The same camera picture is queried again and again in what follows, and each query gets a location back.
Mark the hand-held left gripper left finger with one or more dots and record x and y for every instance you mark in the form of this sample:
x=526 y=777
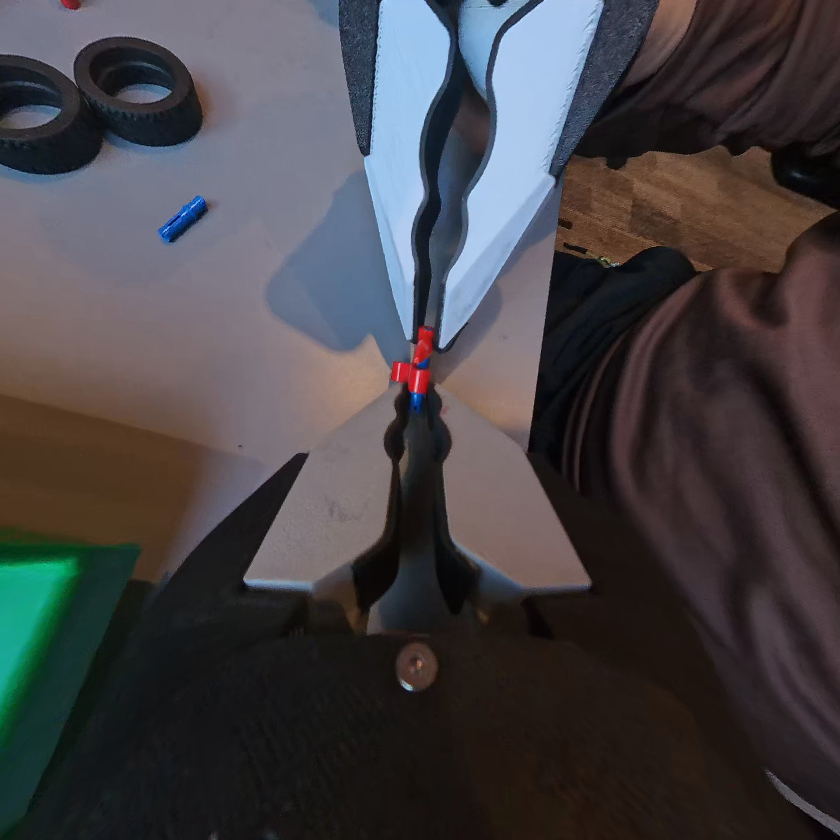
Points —
x=321 y=518

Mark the red curved wedge brick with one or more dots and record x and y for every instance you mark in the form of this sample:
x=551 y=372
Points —
x=420 y=382

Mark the blue connector pin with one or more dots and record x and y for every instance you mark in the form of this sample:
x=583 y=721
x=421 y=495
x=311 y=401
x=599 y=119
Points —
x=182 y=218

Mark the green plastic bin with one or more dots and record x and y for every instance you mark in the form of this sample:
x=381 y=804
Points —
x=39 y=656

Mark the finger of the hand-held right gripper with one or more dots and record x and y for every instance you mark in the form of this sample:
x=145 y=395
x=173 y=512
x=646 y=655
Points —
x=400 y=131
x=531 y=131

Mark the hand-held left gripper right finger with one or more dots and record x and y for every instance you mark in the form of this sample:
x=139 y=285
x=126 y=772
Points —
x=505 y=518

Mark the red beam assembly blue pins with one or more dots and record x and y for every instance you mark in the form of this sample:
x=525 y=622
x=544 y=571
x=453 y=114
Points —
x=423 y=341

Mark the black rubber tyre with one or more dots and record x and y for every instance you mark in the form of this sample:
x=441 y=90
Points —
x=177 y=124
x=65 y=151

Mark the person's right forearm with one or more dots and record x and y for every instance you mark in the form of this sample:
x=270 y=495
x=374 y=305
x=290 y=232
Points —
x=754 y=65

